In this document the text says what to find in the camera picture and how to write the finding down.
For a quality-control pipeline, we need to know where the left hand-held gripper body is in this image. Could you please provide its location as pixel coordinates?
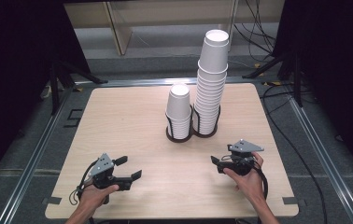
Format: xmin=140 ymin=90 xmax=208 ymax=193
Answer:
xmin=84 ymin=152 xmax=134 ymax=192

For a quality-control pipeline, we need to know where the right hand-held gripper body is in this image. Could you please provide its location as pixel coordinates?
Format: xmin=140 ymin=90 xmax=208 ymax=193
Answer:
xmin=219 ymin=138 xmax=265 ymax=177

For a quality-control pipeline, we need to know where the black double cup holder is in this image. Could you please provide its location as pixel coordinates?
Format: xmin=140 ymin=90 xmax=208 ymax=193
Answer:
xmin=164 ymin=104 xmax=222 ymax=144

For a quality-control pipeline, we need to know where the tall stack of paper cups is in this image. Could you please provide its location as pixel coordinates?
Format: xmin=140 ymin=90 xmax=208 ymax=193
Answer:
xmin=192 ymin=29 xmax=231 ymax=136

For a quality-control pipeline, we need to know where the short stack of paper cups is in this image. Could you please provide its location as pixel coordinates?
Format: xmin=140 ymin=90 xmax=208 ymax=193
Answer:
xmin=164 ymin=83 xmax=193 ymax=140

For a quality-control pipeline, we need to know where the person's left hand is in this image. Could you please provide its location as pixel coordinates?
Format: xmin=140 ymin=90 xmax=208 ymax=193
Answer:
xmin=77 ymin=184 xmax=120 ymax=216

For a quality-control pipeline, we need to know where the person's right hand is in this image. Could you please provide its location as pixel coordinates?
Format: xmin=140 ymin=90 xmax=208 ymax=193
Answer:
xmin=222 ymin=151 xmax=266 ymax=203

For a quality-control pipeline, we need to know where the black metal stand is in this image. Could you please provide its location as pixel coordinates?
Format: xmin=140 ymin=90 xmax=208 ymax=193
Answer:
xmin=242 ymin=50 xmax=304 ymax=108
xmin=49 ymin=59 xmax=109 ymax=117

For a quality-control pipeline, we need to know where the black curtain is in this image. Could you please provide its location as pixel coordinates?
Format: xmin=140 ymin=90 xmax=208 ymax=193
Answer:
xmin=272 ymin=0 xmax=353 ymax=178
xmin=0 ymin=0 xmax=92 ymax=194

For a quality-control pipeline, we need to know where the left hand-held gripper cable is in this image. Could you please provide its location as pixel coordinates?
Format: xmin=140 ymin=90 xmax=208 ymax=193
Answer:
xmin=68 ymin=160 xmax=99 ymax=206

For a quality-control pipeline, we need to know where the hand-held gripper cable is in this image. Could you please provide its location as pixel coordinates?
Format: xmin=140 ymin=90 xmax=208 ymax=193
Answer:
xmin=251 ymin=161 xmax=270 ymax=200
xmin=68 ymin=160 xmax=99 ymax=206

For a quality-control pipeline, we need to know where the right hand-held gripper cable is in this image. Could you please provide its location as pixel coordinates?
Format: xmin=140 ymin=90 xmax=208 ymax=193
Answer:
xmin=251 ymin=161 xmax=270 ymax=200

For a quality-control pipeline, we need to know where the long black floor cable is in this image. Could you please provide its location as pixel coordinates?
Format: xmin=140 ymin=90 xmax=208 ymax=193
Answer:
xmin=260 ymin=83 xmax=328 ymax=224

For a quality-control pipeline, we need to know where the dark table corner bracket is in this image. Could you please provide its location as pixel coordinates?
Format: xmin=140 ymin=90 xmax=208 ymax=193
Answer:
xmin=281 ymin=196 xmax=307 ymax=208
xmin=42 ymin=196 xmax=63 ymax=206

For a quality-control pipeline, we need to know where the grey metal floor rail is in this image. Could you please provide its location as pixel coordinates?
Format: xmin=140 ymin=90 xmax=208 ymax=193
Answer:
xmin=286 ymin=92 xmax=353 ymax=224
xmin=0 ymin=88 xmax=75 ymax=224

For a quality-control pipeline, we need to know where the bundle of black cables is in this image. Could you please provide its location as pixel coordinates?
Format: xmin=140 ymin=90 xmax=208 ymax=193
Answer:
xmin=233 ymin=0 xmax=278 ymax=63

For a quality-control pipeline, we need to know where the light wooden frame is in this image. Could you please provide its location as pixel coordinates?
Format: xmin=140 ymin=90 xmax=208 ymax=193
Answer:
xmin=64 ymin=0 xmax=239 ymax=57

